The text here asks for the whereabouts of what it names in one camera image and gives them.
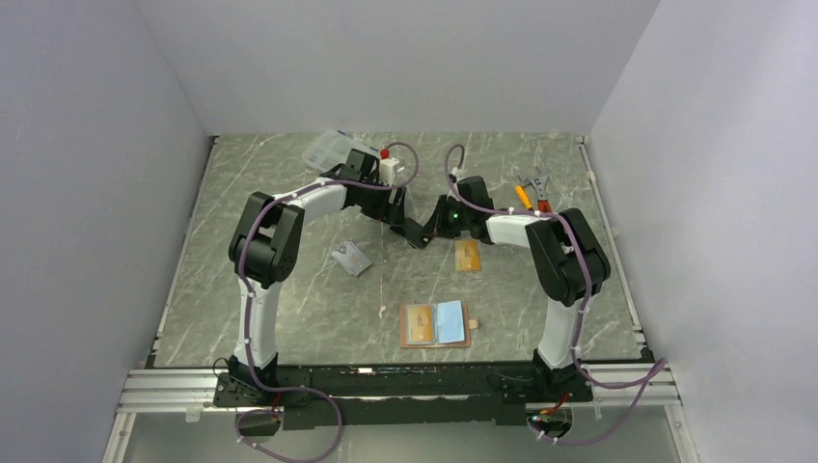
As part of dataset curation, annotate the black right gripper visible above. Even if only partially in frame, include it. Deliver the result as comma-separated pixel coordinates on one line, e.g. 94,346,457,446
421,196,473,239

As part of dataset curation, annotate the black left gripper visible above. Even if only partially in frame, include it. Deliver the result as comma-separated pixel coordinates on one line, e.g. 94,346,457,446
360,177,406,228

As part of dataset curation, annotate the white silver card stack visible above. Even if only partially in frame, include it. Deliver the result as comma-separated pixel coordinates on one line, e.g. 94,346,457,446
331,240,372,277

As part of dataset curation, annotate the gold credit card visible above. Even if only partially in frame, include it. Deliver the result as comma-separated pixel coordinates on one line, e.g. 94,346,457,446
406,305,435,344

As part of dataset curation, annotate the brown leather card holder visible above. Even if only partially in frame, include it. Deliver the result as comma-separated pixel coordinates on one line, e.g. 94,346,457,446
399,300,479,349

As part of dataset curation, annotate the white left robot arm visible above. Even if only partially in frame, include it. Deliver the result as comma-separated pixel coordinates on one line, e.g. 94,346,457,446
229,148,408,405

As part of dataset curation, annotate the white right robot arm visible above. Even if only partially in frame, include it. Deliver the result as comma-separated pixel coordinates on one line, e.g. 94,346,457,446
432,174,612,400

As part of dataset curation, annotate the clear plastic organizer box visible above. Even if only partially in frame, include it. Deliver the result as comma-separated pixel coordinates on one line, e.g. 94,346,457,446
302,130,380,173

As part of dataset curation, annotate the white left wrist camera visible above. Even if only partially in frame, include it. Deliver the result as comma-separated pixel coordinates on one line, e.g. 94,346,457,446
378,149,405,186

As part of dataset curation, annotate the yellow handled screwdriver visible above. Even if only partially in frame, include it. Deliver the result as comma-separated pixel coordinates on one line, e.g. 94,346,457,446
514,185,533,210

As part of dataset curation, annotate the red handled adjustable wrench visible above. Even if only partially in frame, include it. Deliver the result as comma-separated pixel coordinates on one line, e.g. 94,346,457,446
518,166,553,212

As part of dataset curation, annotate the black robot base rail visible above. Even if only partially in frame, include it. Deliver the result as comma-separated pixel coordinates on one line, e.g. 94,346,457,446
213,360,593,430

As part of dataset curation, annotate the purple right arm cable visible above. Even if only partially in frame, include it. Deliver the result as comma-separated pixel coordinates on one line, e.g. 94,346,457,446
444,143,671,391

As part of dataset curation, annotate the aluminium frame rail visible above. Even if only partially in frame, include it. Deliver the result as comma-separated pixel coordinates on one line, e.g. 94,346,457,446
102,368,217,462

